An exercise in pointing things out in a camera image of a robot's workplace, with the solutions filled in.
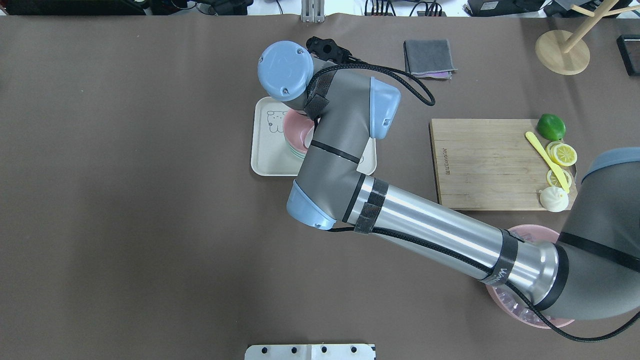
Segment black framed wooden tray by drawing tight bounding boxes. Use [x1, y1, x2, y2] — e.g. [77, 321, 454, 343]
[616, 34, 640, 76]

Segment wooden cutting board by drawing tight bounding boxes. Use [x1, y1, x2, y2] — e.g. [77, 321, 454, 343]
[429, 118, 550, 211]

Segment white ceramic spoon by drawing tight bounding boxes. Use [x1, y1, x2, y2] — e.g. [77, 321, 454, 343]
[302, 126, 314, 150]

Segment cream rabbit tray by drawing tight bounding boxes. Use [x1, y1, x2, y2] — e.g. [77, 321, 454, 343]
[250, 96, 377, 178]

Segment purple cloth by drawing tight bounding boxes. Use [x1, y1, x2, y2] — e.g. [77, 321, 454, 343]
[423, 71, 452, 80]

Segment front lemon slice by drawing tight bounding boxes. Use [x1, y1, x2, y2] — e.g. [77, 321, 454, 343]
[551, 143, 578, 167]

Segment green lime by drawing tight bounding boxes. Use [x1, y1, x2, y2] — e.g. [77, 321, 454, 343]
[535, 113, 567, 141]

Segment grey folded cloth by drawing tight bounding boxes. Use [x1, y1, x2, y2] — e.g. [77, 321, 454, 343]
[403, 39, 458, 78]

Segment clear ice cubes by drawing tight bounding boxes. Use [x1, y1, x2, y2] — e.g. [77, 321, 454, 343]
[490, 285, 541, 324]

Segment yellow plastic knife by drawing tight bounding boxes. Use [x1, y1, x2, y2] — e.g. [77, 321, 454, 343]
[525, 131, 570, 194]

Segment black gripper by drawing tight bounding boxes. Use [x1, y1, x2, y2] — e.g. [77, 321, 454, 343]
[306, 36, 363, 65]

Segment white steamed bun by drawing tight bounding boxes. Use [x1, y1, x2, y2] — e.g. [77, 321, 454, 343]
[539, 186, 569, 213]

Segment back lemon slice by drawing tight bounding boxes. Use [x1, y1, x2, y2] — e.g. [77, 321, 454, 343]
[545, 140, 563, 162]

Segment large pink ice bowl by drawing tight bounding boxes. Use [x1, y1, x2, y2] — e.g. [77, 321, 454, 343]
[486, 224, 559, 330]

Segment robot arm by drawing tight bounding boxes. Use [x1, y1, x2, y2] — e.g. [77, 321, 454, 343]
[257, 40, 640, 320]

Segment wooden mug tree stand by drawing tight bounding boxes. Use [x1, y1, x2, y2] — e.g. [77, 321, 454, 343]
[534, 0, 640, 76]

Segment grey aluminium post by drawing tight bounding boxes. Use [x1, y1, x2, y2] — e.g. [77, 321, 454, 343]
[301, 0, 326, 23]

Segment small pink bowl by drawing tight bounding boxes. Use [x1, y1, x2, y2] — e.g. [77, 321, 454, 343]
[282, 109, 314, 153]

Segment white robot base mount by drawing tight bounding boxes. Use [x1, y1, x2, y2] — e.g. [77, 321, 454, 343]
[244, 343, 377, 360]

